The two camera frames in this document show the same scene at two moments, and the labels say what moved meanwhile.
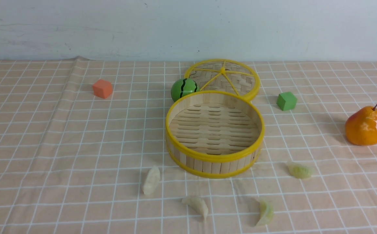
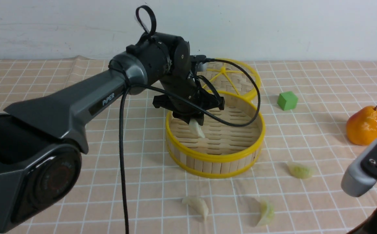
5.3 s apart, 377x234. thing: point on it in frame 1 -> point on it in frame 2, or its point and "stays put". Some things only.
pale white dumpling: x=198 y=204 stays put
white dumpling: x=152 y=180 -> x=194 y=127
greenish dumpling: x=267 y=214 stays put
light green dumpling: x=300 y=171 stays put
